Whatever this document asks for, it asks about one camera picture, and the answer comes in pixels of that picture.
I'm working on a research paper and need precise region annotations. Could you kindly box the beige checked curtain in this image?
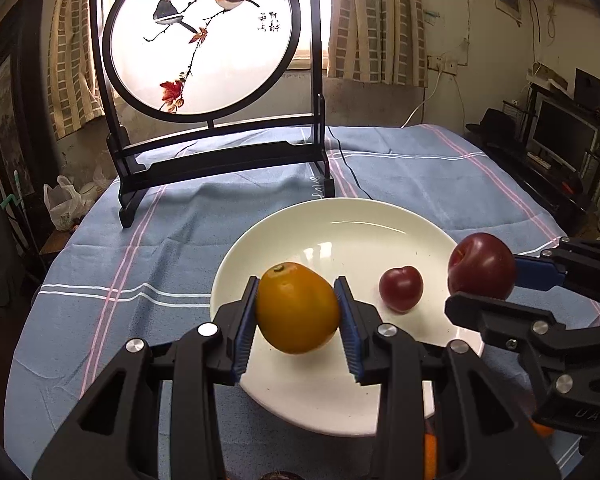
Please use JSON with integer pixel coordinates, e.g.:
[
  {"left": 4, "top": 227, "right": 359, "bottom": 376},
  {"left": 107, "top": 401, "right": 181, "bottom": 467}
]
[
  {"left": 327, "top": 0, "right": 427, "bottom": 88},
  {"left": 47, "top": 0, "right": 104, "bottom": 140}
]

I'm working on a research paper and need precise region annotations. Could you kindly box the dark framed painting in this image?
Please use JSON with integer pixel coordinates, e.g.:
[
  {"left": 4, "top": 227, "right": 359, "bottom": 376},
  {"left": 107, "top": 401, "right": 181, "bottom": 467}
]
[{"left": 0, "top": 0, "right": 58, "bottom": 195}]

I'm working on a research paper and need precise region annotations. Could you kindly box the black power cable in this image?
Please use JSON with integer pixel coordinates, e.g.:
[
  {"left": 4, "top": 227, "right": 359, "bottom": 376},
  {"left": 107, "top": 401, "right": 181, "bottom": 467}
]
[{"left": 324, "top": 123, "right": 374, "bottom": 201}]

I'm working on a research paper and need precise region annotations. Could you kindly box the large dark red plum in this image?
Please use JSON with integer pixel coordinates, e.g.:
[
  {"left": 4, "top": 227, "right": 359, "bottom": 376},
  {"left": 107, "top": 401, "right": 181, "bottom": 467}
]
[{"left": 448, "top": 232, "right": 517, "bottom": 300}]

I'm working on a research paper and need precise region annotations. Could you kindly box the black hat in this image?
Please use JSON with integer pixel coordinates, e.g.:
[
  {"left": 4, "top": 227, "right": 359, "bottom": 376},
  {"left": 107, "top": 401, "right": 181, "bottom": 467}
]
[{"left": 465, "top": 108, "right": 516, "bottom": 143}]

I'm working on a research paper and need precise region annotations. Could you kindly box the computer monitor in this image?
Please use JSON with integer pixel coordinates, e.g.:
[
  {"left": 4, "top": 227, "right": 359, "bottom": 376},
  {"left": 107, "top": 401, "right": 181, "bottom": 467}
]
[{"left": 529, "top": 96, "right": 598, "bottom": 174}]

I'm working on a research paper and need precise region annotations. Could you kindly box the right beige checked curtain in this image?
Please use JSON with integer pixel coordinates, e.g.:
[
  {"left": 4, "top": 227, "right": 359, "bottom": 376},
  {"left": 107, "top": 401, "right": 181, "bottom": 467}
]
[{"left": 327, "top": 0, "right": 427, "bottom": 88}]

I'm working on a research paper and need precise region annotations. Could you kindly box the white ceramic plate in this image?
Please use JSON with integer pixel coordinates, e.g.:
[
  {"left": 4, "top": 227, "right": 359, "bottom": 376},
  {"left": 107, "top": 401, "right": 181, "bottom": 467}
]
[{"left": 209, "top": 197, "right": 484, "bottom": 437}]

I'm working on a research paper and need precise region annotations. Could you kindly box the large orange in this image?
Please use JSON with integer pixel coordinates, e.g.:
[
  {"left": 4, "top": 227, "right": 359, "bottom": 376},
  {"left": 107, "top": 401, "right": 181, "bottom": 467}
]
[{"left": 424, "top": 434, "right": 438, "bottom": 480}]

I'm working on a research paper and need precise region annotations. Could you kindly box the small dark red plum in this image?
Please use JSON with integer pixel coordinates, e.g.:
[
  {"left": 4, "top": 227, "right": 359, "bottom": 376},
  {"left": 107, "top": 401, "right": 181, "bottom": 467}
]
[{"left": 378, "top": 266, "right": 424, "bottom": 313}]

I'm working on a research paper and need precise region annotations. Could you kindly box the blue striped tablecloth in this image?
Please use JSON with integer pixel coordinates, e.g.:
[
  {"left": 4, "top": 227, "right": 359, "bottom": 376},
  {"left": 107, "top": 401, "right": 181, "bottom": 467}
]
[{"left": 2, "top": 122, "right": 600, "bottom": 480}]

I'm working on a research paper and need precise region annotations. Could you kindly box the yellow orange lemon fruit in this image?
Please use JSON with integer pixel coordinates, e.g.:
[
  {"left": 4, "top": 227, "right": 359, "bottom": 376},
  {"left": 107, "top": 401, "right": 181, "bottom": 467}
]
[{"left": 256, "top": 262, "right": 340, "bottom": 354}]

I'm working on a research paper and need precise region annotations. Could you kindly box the orange round fruit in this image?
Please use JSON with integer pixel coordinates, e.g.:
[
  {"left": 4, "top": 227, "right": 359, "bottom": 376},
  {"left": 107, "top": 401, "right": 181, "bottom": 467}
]
[{"left": 530, "top": 419, "right": 554, "bottom": 439}]

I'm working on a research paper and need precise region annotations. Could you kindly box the white wall cable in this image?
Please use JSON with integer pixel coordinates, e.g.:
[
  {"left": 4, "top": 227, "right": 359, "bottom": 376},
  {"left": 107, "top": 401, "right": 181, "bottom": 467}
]
[{"left": 398, "top": 58, "right": 449, "bottom": 129}]

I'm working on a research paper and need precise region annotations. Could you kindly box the white plastic bag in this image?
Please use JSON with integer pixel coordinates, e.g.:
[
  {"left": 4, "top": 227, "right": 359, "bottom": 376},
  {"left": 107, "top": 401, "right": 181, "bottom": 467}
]
[{"left": 43, "top": 176, "right": 100, "bottom": 232}]

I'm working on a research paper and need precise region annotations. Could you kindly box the bird painting table screen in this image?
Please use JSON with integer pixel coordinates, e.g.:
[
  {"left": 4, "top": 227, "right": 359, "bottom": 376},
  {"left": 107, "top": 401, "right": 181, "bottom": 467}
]
[{"left": 88, "top": 0, "right": 334, "bottom": 228}]

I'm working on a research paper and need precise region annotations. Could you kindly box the left beige checked curtain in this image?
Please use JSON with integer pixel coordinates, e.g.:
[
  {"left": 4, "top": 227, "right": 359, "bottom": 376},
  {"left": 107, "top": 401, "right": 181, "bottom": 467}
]
[{"left": 47, "top": 0, "right": 104, "bottom": 140}]

